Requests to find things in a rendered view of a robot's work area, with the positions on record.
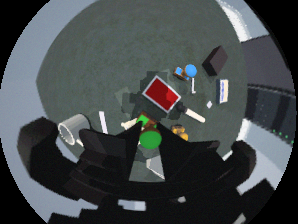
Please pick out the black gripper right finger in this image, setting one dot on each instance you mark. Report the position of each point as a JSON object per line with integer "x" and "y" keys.
{"x": 176, "y": 152}

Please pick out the cream inspection card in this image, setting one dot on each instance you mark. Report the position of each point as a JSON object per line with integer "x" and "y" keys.
{"x": 129, "y": 124}

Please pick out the white stamp pad tin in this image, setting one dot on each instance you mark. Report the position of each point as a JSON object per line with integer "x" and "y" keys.
{"x": 222, "y": 91}

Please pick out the yellow stamp with round handle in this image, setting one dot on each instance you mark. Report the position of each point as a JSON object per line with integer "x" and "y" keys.
{"x": 178, "y": 129}

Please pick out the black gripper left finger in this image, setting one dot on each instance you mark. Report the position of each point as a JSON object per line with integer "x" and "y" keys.
{"x": 123, "y": 145}

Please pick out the white marker pen with grey cap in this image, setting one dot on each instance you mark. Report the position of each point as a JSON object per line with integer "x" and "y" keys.
{"x": 189, "y": 112}

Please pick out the red ink pad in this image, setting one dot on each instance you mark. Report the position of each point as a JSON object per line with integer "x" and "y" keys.
{"x": 161, "y": 94}

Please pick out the white flat bar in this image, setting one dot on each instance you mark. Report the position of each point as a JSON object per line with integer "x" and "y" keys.
{"x": 103, "y": 124}

